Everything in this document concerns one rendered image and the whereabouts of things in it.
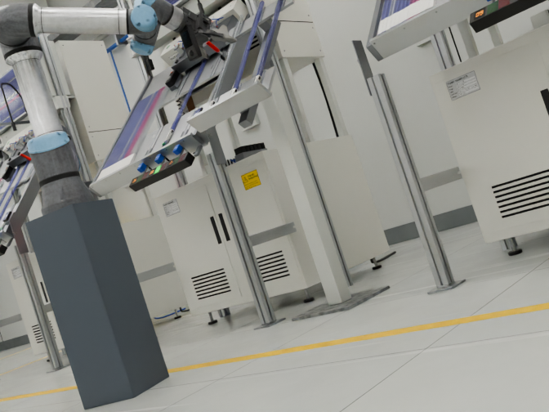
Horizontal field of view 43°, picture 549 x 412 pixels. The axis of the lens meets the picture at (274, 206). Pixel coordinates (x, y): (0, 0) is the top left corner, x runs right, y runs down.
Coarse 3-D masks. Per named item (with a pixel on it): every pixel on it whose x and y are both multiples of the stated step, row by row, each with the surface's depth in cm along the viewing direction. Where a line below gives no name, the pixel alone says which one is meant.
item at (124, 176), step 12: (168, 144) 253; (180, 144) 251; (192, 144) 249; (144, 156) 263; (168, 156) 258; (120, 168) 274; (132, 168) 270; (108, 180) 280; (120, 180) 278; (108, 192) 288
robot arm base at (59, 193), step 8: (56, 176) 194; (64, 176) 194; (72, 176) 196; (80, 176) 201; (40, 184) 196; (48, 184) 194; (56, 184) 194; (64, 184) 194; (72, 184) 195; (80, 184) 197; (48, 192) 193; (56, 192) 193; (64, 192) 193; (72, 192) 194; (80, 192) 195; (88, 192) 198; (48, 200) 193; (56, 200) 192; (64, 200) 192; (72, 200) 192; (80, 200) 194; (88, 200) 196; (48, 208) 192; (56, 208) 192
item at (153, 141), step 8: (192, 112) 264; (184, 120) 264; (160, 128) 277; (168, 128) 271; (176, 128) 264; (184, 128) 259; (192, 128) 253; (152, 136) 279; (160, 136) 272; (176, 136) 259; (144, 144) 279; (152, 144) 272; (160, 144) 266; (144, 152) 273
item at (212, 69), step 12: (216, 60) 280; (168, 72) 318; (192, 72) 294; (204, 72) 283; (216, 72) 272; (156, 84) 319; (180, 84) 295; (204, 84) 287; (144, 96) 321; (168, 96) 295; (180, 96) 288
